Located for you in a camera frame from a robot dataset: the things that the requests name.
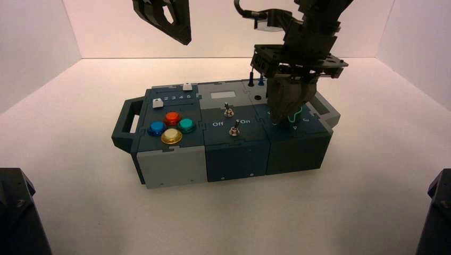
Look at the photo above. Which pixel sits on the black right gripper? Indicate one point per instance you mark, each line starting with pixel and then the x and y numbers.
pixel 303 42

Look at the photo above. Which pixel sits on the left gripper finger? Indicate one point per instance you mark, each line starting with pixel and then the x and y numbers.
pixel 151 12
pixel 183 17

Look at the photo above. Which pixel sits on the dark knob with green pointer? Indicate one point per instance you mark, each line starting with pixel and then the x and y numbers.
pixel 294 120

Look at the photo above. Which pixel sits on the black round socket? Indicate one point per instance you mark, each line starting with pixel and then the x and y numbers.
pixel 257 97

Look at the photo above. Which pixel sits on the white rectangular display window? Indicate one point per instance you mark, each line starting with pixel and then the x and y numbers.
pixel 223 95

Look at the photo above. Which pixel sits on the white slider cap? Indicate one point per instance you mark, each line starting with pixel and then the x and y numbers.
pixel 157 103
pixel 187 87

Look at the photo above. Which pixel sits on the red round push button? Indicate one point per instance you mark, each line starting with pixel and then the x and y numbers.
pixel 172 118

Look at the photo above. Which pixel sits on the teal round push button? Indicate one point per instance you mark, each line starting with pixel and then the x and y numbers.
pixel 186 125

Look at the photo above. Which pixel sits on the blue round push button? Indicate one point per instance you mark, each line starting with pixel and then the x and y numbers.
pixel 157 128

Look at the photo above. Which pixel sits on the yellow round push button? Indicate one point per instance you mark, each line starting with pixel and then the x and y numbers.
pixel 171 136

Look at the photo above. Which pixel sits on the grey and teal control box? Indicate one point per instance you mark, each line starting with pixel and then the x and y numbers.
pixel 169 169

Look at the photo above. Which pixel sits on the metal toggle switch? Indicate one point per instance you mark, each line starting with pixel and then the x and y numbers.
pixel 233 131
pixel 228 112

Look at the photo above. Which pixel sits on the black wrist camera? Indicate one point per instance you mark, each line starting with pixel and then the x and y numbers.
pixel 273 20

